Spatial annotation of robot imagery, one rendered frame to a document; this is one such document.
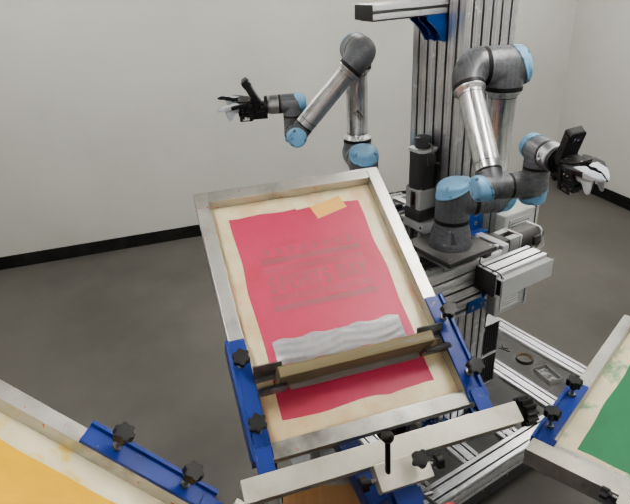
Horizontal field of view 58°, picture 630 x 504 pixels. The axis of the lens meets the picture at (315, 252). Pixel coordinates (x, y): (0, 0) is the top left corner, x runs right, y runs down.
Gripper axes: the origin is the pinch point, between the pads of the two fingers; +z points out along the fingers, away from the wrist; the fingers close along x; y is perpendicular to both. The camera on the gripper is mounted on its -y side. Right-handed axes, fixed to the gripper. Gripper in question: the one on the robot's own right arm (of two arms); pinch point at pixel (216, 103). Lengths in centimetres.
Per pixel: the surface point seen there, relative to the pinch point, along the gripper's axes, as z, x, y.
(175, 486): 9, -149, 28
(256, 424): -8, -137, 26
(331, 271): -32, -91, 20
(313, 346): -24, -113, 27
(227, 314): -3, -107, 19
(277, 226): -18, -77, 12
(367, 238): -45, -81, 17
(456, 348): -61, -117, 29
